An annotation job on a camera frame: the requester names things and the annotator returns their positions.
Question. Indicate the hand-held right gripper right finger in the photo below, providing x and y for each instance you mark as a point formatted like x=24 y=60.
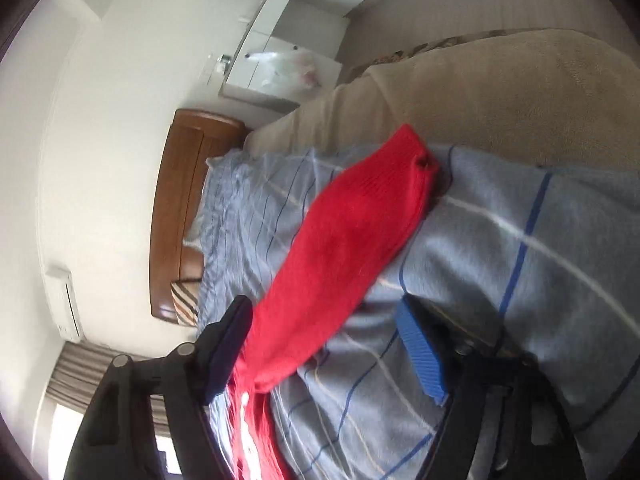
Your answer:
x=417 y=355

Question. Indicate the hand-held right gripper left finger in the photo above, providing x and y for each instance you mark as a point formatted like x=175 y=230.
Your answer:
x=227 y=350

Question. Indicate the red knit garment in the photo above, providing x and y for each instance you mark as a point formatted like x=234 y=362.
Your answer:
x=350 y=230

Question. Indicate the striped pillow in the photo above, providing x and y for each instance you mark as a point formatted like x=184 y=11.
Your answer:
x=184 y=305

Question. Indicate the blue plaid duvet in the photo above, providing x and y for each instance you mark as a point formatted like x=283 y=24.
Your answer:
x=500 y=270

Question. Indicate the pale grey pillow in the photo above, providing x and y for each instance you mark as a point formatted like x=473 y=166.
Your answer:
x=196 y=230

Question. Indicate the window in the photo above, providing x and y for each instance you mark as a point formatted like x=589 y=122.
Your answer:
x=167 y=460

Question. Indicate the beige striped curtain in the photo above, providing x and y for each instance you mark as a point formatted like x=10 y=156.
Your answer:
x=75 y=375

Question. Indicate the wooden bed headboard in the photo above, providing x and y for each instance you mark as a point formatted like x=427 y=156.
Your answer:
x=175 y=200

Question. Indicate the white air conditioner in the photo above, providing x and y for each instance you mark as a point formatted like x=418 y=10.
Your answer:
x=62 y=305

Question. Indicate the beige cloth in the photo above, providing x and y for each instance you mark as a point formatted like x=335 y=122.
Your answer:
x=500 y=100

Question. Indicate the white built-in desk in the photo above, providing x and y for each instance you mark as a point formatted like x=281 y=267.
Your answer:
x=250 y=80

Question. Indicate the clear plastic bag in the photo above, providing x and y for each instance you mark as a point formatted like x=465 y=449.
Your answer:
x=287 y=67

